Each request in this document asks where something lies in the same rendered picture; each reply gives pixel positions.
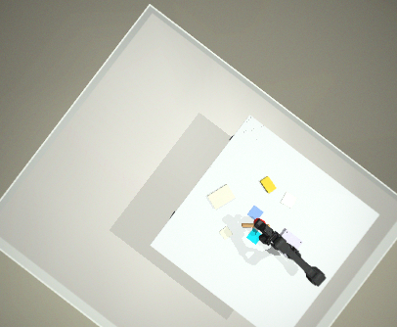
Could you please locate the yellow block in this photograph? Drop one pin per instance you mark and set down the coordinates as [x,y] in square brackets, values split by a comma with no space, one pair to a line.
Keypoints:
[268,184]

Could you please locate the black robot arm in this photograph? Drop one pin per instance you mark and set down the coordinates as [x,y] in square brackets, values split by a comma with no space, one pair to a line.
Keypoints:
[313,273]

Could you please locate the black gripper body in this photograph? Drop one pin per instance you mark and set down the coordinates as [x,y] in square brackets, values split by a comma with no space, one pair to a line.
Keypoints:
[257,223]

